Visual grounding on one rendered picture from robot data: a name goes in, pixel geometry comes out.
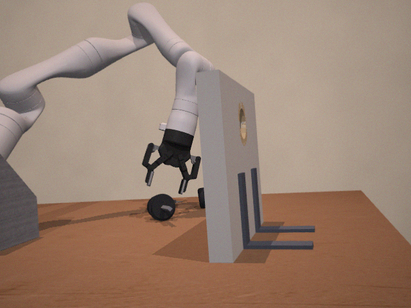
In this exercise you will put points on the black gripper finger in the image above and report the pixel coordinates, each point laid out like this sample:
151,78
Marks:
183,169
150,167

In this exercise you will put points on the grey door panel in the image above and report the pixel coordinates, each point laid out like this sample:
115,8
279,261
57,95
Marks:
223,107

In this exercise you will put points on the black door knob with grey square spindle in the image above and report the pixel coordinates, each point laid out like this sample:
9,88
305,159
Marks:
161,207

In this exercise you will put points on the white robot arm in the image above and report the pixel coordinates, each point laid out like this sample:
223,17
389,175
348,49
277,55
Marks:
24,103

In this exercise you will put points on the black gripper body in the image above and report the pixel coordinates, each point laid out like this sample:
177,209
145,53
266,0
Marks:
179,143

